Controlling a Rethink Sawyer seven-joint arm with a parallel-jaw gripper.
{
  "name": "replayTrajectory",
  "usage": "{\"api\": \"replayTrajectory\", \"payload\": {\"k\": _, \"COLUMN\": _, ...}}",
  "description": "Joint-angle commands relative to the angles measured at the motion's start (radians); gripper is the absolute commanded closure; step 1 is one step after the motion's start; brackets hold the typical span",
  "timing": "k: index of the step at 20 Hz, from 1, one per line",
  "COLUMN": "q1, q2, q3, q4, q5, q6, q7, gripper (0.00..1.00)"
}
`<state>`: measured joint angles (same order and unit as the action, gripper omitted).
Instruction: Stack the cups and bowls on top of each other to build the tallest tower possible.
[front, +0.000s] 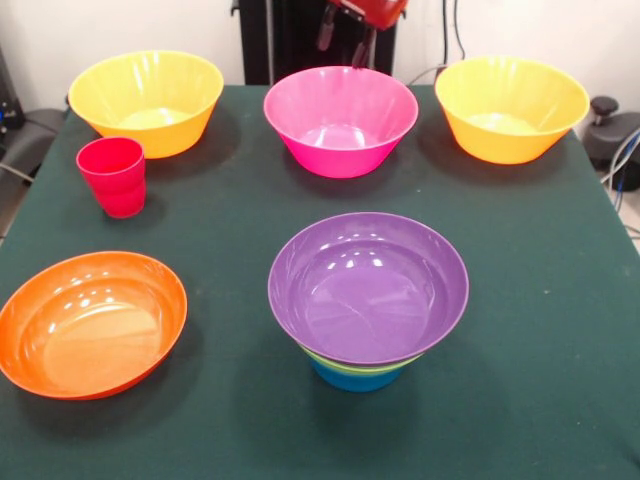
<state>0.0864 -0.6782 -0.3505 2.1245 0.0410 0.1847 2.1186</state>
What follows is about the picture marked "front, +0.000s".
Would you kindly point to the yellow-orange large bowl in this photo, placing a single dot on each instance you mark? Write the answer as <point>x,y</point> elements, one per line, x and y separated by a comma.
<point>150,135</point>
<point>515,140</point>

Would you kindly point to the orange shallow bowl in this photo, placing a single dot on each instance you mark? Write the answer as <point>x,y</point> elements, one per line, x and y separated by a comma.
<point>90,330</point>

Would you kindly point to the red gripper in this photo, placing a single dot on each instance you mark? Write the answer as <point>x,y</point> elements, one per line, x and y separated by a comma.
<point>380,12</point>

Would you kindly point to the large green bowl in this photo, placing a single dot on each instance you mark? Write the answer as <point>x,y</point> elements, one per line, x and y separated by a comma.
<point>325,362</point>

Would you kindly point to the grey office chair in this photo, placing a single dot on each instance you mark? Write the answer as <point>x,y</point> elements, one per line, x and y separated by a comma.
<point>35,140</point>

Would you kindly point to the pink large bowl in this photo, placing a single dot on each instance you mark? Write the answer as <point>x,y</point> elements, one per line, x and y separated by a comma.
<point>340,155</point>

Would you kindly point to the black computer equipment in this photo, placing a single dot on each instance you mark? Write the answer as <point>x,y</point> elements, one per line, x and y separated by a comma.
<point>10,100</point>

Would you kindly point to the dark green tablecloth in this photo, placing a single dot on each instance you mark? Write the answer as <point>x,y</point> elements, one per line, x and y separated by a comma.
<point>225,440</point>

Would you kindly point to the blue bowl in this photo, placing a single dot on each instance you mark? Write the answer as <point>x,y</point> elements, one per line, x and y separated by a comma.
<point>355,381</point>

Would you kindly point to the purple bowl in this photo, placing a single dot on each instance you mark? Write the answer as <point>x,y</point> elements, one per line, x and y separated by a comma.
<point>360,295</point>

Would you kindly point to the red cup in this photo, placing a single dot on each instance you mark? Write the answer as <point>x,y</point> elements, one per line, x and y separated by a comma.
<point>117,190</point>

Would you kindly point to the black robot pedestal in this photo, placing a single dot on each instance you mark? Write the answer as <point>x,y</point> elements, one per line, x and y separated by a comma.
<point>290,35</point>

